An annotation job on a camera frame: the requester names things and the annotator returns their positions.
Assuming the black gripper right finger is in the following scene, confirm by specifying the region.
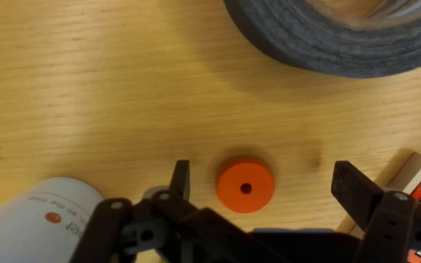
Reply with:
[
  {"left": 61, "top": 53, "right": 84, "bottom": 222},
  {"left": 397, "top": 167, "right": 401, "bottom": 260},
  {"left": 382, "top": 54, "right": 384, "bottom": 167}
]
[{"left": 330, "top": 161, "right": 384, "bottom": 230}]

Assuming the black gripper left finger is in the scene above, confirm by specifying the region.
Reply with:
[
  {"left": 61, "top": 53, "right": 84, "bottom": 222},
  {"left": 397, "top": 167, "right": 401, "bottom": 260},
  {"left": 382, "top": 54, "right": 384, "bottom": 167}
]
[{"left": 169, "top": 159, "right": 189, "bottom": 199}]

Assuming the orange disc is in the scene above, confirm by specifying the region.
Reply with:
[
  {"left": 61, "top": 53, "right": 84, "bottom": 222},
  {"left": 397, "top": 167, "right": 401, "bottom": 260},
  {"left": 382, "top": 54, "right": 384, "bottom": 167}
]
[{"left": 214, "top": 158, "right": 276, "bottom": 213}]

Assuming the wooden number peg board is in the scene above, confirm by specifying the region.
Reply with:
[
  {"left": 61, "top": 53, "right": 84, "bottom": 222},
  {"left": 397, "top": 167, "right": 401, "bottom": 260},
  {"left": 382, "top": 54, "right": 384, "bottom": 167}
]
[{"left": 352, "top": 154, "right": 421, "bottom": 263}]

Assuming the white paper cup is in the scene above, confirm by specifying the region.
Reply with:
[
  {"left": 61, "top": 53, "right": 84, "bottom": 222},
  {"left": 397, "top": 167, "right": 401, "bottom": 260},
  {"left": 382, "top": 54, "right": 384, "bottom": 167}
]
[{"left": 0, "top": 177, "right": 102, "bottom": 263}]

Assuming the black duct tape roll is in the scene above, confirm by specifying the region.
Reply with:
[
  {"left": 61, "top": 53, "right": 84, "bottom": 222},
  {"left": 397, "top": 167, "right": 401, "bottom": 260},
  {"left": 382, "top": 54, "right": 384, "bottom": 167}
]
[{"left": 222, "top": 0, "right": 421, "bottom": 79}]

